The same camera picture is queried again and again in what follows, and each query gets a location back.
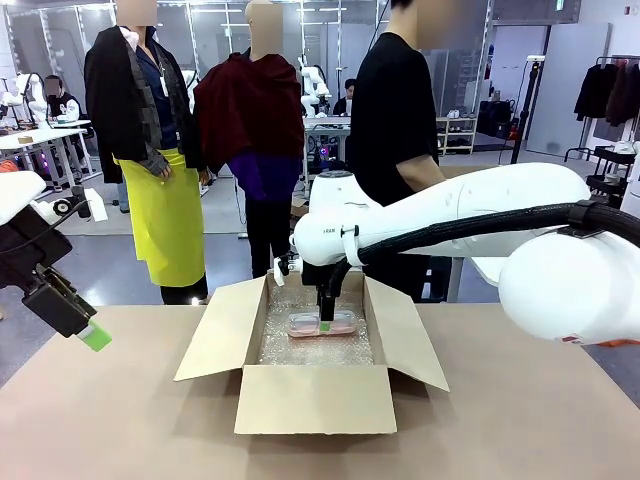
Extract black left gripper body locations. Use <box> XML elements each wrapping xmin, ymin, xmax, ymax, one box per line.
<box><xmin>0</xmin><ymin>203</ymin><xmax>97</xmax><ymax>339</ymax></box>

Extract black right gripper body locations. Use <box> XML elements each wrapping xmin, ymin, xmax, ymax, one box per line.
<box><xmin>299</xmin><ymin>258</ymin><xmax>339</xmax><ymax>304</ymax></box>

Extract pink glasses case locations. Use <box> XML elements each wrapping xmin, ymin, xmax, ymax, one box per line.
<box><xmin>287</xmin><ymin>310</ymin><xmax>357</xmax><ymax>341</ymax></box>

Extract cardboard box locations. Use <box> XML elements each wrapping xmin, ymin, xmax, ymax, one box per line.
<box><xmin>172</xmin><ymin>273</ymin><xmax>451</xmax><ymax>436</ymax></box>

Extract person's right forearm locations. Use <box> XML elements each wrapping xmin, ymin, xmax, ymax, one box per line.
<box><xmin>397</xmin><ymin>153</ymin><xmax>446</xmax><ymax>195</ymax></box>

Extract clear bubble wrap sheet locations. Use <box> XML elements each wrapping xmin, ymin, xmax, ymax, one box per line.
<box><xmin>257</xmin><ymin>285</ymin><xmax>376</xmax><ymax>367</ymax></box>

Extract white desk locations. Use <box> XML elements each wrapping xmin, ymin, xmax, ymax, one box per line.
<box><xmin>0</xmin><ymin>118</ymin><xmax>95</xmax><ymax>194</ymax></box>

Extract black stool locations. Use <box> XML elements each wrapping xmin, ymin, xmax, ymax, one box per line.
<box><xmin>423</xmin><ymin>254</ymin><xmax>453</xmax><ymax>303</ymax></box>

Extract seated person in varsity jacket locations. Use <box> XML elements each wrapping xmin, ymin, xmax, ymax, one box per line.
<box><xmin>43</xmin><ymin>74</ymin><xmax>82</xmax><ymax>124</ymax></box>

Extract white work table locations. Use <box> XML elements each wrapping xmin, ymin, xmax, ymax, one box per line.
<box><xmin>444</xmin><ymin>254</ymin><xmax>504</xmax><ymax>304</ymax></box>

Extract mannequin with yellow apron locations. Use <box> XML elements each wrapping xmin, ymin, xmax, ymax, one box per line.
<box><xmin>83</xmin><ymin>0</ymin><xmax>210</xmax><ymax>306</ymax></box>

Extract seated person in dark top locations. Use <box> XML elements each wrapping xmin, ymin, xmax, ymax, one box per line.
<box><xmin>331</xmin><ymin>78</ymin><xmax>359</xmax><ymax>117</ymax></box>

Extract mannequin with maroon shawl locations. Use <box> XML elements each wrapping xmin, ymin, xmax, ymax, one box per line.
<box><xmin>192</xmin><ymin>0</ymin><xmax>306</xmax><ymax>280</ymax></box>

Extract person in black t-shirt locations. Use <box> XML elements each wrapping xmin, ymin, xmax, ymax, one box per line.
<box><xmin>345</xmin><ymin>0</ymin><xmax>451</xmax><ymax>304</ymax></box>

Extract wooden shoe rack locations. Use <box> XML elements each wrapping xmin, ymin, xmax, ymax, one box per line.
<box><xmin>436</xmin><ymin>115</ymin><xmax>477</xmax><ymax>155</ymax></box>

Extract black bags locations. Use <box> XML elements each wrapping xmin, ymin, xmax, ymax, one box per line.
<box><xmin>478</xmin><ymin>98</ymin><xmax>517</xmax><ymax>140</ymax></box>

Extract black tripod stand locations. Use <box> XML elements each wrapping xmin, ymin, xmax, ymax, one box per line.
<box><xmin>508</xmin><ymin>55</ymin><xmax>547</xmax><ymax>166</ymax></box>

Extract black utility cart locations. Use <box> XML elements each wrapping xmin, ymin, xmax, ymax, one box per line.
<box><xmin>585</xmin><ymin>143</ymin><xmax>639</xmax><ymax>210</ymax></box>

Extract clothes rack with dark garments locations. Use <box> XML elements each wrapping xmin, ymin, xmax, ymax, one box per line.
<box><xmin>573</xmin><ymin>53</ymin><xmax>640</xmax><ymax>129</ymax></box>

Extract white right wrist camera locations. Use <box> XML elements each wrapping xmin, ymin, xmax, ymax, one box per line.
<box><xmin>272</xmin><ymin>253</ymin><xmax>302</xmax><ymax>288</ymax></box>

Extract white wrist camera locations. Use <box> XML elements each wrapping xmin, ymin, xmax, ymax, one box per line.
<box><xmin>272</xmin><ymin>253</ymin><xmax>302</xmax><ymax>288</ymax></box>
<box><xmin>29</xmin><ymin>186</ymin><xmax>109</xmax><ymax>224</ymax></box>

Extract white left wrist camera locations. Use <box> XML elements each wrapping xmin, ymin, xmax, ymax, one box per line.
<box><xmin>29</xmin><ymin>186</ymin><xmax>109</xmax><ymax>224</ymax></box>

